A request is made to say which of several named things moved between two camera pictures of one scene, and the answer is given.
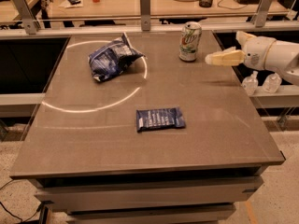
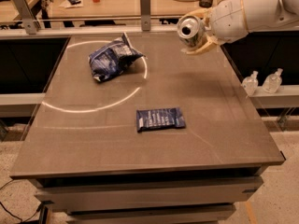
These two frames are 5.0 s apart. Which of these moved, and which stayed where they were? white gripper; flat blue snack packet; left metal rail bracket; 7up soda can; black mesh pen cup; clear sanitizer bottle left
Moved: 7up soda can; white gripper
Stayed: black mesh pen cup; clear sanitizer bottle left; left metal rail bracket; flat blue snack packet
